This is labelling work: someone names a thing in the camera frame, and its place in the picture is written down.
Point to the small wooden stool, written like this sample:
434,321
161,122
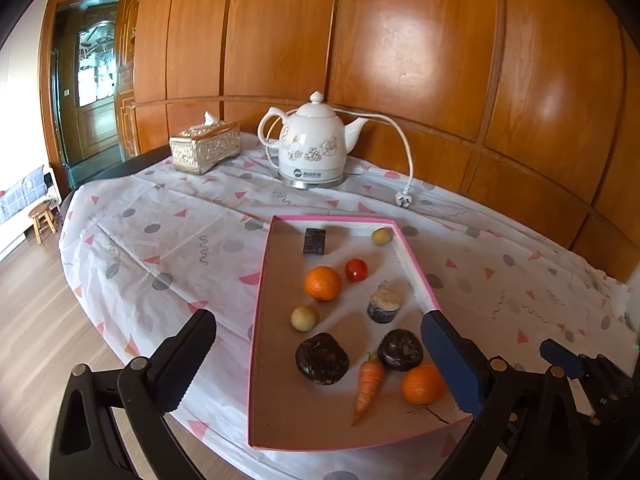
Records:
40,212

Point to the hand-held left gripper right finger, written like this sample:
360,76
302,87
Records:
450,360

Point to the white tissue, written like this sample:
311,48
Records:
210,119

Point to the wooden glass door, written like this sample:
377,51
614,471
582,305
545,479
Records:
95,130

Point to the small red tomato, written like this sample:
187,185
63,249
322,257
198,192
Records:
356,270

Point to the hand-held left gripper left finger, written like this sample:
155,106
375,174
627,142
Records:
187,355

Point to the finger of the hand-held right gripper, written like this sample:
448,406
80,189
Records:
560,355

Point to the white floral ceramic kettle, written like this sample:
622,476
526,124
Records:
310,135

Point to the white patterned tablecloth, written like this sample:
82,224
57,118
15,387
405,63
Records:
150,240

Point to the sofa with plaid cushions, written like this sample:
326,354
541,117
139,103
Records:
20,195

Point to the pink shallow cardboard box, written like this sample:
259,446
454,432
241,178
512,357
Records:
272,410

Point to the purple chunk with pale top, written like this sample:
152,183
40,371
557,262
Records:
384,310

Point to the orange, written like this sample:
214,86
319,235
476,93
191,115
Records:
422,385
323,283

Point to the silver embossed tissue box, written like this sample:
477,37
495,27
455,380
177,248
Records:
205,150

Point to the dark brown round fruit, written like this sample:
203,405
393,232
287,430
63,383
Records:
321,359
400,350

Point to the silver kettle base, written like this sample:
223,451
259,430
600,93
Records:
312,183

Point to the small yellow round fruit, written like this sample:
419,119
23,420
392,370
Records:
305,319
382,236

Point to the purple eggplant chunk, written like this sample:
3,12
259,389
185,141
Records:
315,241

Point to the small carrot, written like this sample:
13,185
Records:
369,390

